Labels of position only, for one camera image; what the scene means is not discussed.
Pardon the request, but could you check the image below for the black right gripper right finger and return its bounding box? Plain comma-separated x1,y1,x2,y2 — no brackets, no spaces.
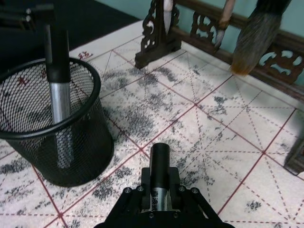
168,167,220,221

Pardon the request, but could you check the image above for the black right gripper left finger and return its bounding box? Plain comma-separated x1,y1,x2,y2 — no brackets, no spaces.
104,167,152,223

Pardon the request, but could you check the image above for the black and silver brush pen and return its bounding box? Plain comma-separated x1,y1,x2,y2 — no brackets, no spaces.
43,23,75,170
150,142,171,212

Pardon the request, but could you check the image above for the white red-grid calligraphy cloth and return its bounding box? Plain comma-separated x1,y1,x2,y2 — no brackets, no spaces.
0,19,304,228

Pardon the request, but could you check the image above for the black mesh pen holder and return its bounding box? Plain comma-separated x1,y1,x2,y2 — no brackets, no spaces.
0,57,115,187

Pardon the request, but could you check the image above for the carved dark wooden brush rack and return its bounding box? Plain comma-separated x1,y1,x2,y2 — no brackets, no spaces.
134,0,304,176

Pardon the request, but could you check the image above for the large grey-brown calligraphy brush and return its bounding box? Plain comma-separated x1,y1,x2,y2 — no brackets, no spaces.
228,0,293,77

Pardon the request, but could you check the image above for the medium white-tipped calligraphy brush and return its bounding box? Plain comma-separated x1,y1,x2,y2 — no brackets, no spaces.
213,0,236,54

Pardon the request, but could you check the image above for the black table cloth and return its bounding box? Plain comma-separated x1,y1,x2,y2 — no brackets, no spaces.
0,0,153,72

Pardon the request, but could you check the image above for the small white-tipped calligraphy brush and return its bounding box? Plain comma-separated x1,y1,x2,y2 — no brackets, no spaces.
162,0,174,37

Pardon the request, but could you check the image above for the black bolted metal object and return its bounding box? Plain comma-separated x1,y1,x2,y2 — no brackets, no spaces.
0,0,56,31

